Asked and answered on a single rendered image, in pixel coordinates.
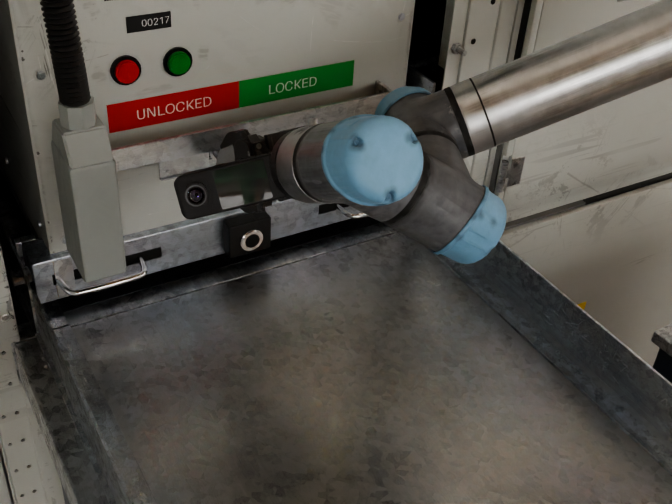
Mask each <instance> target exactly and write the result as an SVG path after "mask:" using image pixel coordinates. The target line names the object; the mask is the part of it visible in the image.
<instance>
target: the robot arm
mask: <svg viewBox="0 0 672 504"><path fill-rule="evenodd" d="M669 78H672V0H662V1H659V2H657V3H654V4H652V5H650V6H647V7H645V8H642V9H640V10H637V11H635V12H632V13H630V14H627V15H625V16H622V17H620V18H617V19H615V20H612V21H610V22H607V23H605V24H603V25H600V26H598V27H595V28H593V29H590V30H588V31H585V32H583V33H580V34H578V35H575V36H573V37H570V38H568V39H565V40H563V41H561V42H558V43H556V44H553V45H551V46H548V47H546V48H543V49H541V50H538V51H536V52H533V53H531V54H528V55H526V56H523V57H521V58H518V59H516V60H514V61H511V62H509V63H506V64H504V65H501V66H499V67H496V68H494V69H491V70H489V71H486V72H484V73H481V74H479V75H476V76H474V77H472V78H469V79H467V80H464V81H462V82H459V83H457V84H454V85H452V86H450V87H447V88H445V89H443V90H440V91H437V92H435V93H432V94H431V93H430V92H429V91H427V90H425V89H423V88H421V87H413V86H404V87H400V88H397V89H395V90H393V91H391V92H390V93H388V94H387V95H386V96H385V97H384V98H383V99H382V100H381V101H380V103H379V104H378V106H377V109H376V111H375V115H372V114H361V115H355V116H352V117H349V118H346V119H344V120H338V121H332V122H326V123H321V124H319V123H318V119H317V118H310V119H308V126H302V127H296V128H292V129H287V130H282V131H280V132H277V133H272V134H267V135H264V137H262V136H260V135H257V134H253V135H251V134H250V133H249V132H248V129H241V130H236V131H232V132H229V133H227V134H226V136H225V138H224V139H223V141H222V143H221V145H220V148H221V149H220V151H219V153H218V156H217V162H216V165H214V166H213V167H208V168H204V169H200V170H196V171H192V172H188V173H185V174H183V175H181V176H179V177H177V178H176V179H175V181H174V188H175V191H176V195H177V198H178V202H179V206H180V209H181V213H182V215H183V216H184V217H185V218H186V219H196V218H200V217H204V216H209V215H213V214H217V213H221V212H226V211H230V210H234V209H238V208H240V209H241V210H242V211H244V212H246V213H253V212H256V213H259V212H263V211H265V207H268V206H271V205H272V201H275V200H276V199H278V201H284V200H288V199H295V200H298V201H301V202H305V203H317V204H332V203H341V204H346V205H349V206H351V207H353V208H355V209H357V210H358V211H360V212H362V213H364V214H366V215H368V216H370V217H371V218H373V219H375V220H377V221H380V222H381V223H383V224H385V225H387V226H389V227H390V228H392V229H394V230H396V231H398V232H400V233H402V234H403V235H405V236H407V237H409V238H411V239H413V240H415V241H416V242H418V243H420V244H422V245H424V246H426V247H428V248H429V249H431V250H432V252H433V253H435V254H437V255H439V254H441V255H443V256H445V257H448V258H450V259H452V260H454V261H456V262H458V263H461V264H471V263H475V262H477V261H479V260H481V259H483V258H484V257H485V256H487V254H488V253H490V251H491V249H493V248H494V247H495V246H496V245H497V243H498V242H499V240H500V238H501V236H502V234H503V232H504V229H505V225H506V219H507V212H506V207H505V205H504V203H503V201H502V200H501V199H500V198H499V197H498V196H496V195H495V194H493V193H492V192H491V191H489V188H488V187H486V186H484V185H482V186H481V185H479V184H478V183H476V182H475V181H474V180H473V179H472V178H471V176H470V173H469V171H468V169H467V167H466V164H465V162H464V160H463V159H464V158H467V157H469V156H472V155H475V154H477V153H480V152H482V151H485V150H487V149H490V148H493V147H495V146H498V145H500V144H503V143H505V142H508V141H511V140H513V139H516V138H518V137H521V136H523V135H526V134H528V133H531V132H534V131H536V130H539V129H541V128H544V127H546V126H549V125H552V124H554V123H557V122H559V121H562V120H564V119H567V118H569V117H572V116H575V115H577V114H580V113H582V112H585V111H587V110H590V109H593V108H595V107H598V106H600V105H603V104H605V103H608V102H610V101H613V100H616V99H618V98H621V97H623V96H626V95H628V94H631V93H634V92H636V91H639V90H641V89H644V88H646V87H649V86H651V85H654V84H657V83H659V82H662V81H664V80H667V79H669Z"/></svg>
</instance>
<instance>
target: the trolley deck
mask: <svg viewBox="0 0 672 504"><path fill-rule="evenodd" d="M71 329H72V331H73V333H74V335H75V337H76V339H77V341H78V343H79V345H80V347H81V349H82V351H83V353H84V355H85V357H86V359H87V361H88V364H89V366H90V368H91V370H92V372H93V374H94V376H95V378H96V380H97V382H98V384H99V386H100V388H101V390H102V392H103V394H104V396H105V398H106V400H107V402H108V404H109V406H110V408H111V410H112V412H113V415H114V417H115V419H116V421H117V423H118V425H119V427H120V429H121V431H122V433H123V435H124V437H125V439H126V441H127V443H128V445H129V447H130V449H131V451H132V453H133V455H134V457H135V459H136V461H137V463H138V466H139V468H140V470H141V472H142V474H143V476H144V478H145V480H146V482H147V484H148V486H149V488H150V490H151V492H152V494H153V496H154V498H155V500H156V502H157V504H672V476H671V475H670V474H669V473H668V472H667V471H666V470H665V469H663V468H662V467H661V466H660V465H659V464H658V463H657V462H656V461H655V460H654V459H653V458H652V457H651V456H649V455H648V454H647V453H646V452H645V451H644V450H643V449H642V448H641V447H640V446H639V445H638V444H637V443H635V442H634V441H633V440H632V439H631V438H630V437H629V436H628V435H627V434H626V433H625V432H624V431H623V430H622V429H620V428H619V427H618V426H617V425H616V424H615V423H614V422H613V421H612V420H611V419H610V418H609V417H608V416H606V415H605V414H604V413H603V412H602V411H601V410H600V409H599V408H598V407H597V406H596V405H595V404H594V403H592V402H591V401H590V400H589V399H588V398H587V397H586V396H585V395H584V394H583V393H582V392H581V391H580V390H579V389H577V388H576V387H575V386H574V385H573V384H572V383H571V382H570V381H569V380H568V379H567V378H566V377H565V376H563V375H562V374H561V373H560V372H559V371H558V370H557V369H556V368H555V367H554V366H553V365H552V364H551V363H550V362H548V361H547V360H546V359H545V358H544V357H543V356H542V355H541V354H540V353H539V352H538V351H537V350H536V349H534V348H533V347H532V346H531V345H530V344H529V343H528V342H527V341H526V340H525V339H524V338H523V337H522V336H520V335H519V334H518V333H517V332H516V331H515V330H514V329H513V328H512V327H511V326H510V325H509V324H508V323H507V322H505V321H504V320H503V319H502V318H501V317H500V316H499V315H498V314H497V313H496V312H495V311H494V310H493V309H491V308H490V307H489V306H488V305H487V304H486V303H485V302H484V301H483V300H482V299H481V298H480V297H479V296H477V295H476V294H475V293H474V292H473V291H472V290H471V289H470V288H469V287H468V286H467V285H466V284H465V283H464V282H462V281H461V280H460V279H459V278H458V277H457V276H456V275H455V274H454V273H453V272H452V271H451V270H450V269H448V268H447V267H446V266H445V265H444V264H443V263H442V262H441V261H440V260H439V259H438V258H437V257H436V256H435V255H433V254H432V253H431V252H430V251H429V250H428V249H427V248H426V247H425V246H424V245H422V244H420V243H418V242H416V241H415V240H413V239H411V238H409V237H407V236H405V235H403V234H402V233H400V232H398V233H395V234H391V235H388V236H385V237H381V238H378V239H374V240H371V241H367V242H364V243H360V244H357V245H354V246H350V247H347V248H343V249H340V250H336V251H333V252H330V253H326V254H323V255H319V256H316V257H312V258H309V259H306V260H302V261H299V262H295V263H292V264H288V265H285V266H282V267H278V268H275V269H271V270H268V271H264V272H261V273H257V274H254V275H251V276H247V277H244V278H240V279H237V280H233V281H230V282H227V283H223V284H220V285H216V286H213V287H209V288H206V289H203V290H199V291H196V292H192V293H189V294H185V295H182V296H178V297H175V298H172V299H168V300H165V301H161V302H158V303H154V304H151V305H148V306H144V307H141V308H137V309H134V310H130V311H127V312H124V313H120V314H117V315H113V316H110V317H106V318H103V319H100V320H96V321H93V322H89V323H86V324H82V325H79V326H75V327H72V328H71ZM13 347H14V352H15V356H16V361H17V366H18V370H19V375H20V379H21V382H22V384H23V387H24V389H25V392H26V395H27V397H28V400H29V402H30V405H31V407H32V410H33V412H34V415H35V417H36V420H37V422H38V425H39V427H40V430H41V432H42V435H43V437H44V440H45V443H46V445H47V448H48V450H49V453H50V455H51V458H52V460H53V463H54V465H55V468H56V470H57V473H58V475H59V478H60V480H61V483H62V485H63V488H64V490H65V493H66V496H67V498H68V501H69V503H70V504H109V502H108V499H107V497H106V495H105V493H104V490H103V488H102V486H101V483H100V481H99V479H98V477H97V474H96V472H95V470H94V468H93V465H92V463H91V461H90V458H89V456H88V454H87V452H86V449H85V447H84V445H83V442H82V440H81V438H80V436H79V433H78V431H77V429H76V426H75V424H74V422H73V420H72V417H71V415H70V413H69V411H68V408H67V406H66V404H65V401H64V399H63V397H62V395H61V392H60V390H59V388H58V385H57V383H56V381H55V379H54V376H53V374H52V372H51V370H50V367H49V365H48V363H47V360H46V358H45V356H44V354H43V351H42V349H41V347H40V344H39V342H38V340H37V338H34V339H31V340H27V341H24V342H21V343H17V344H16V343H15V342H13Z"/></svg>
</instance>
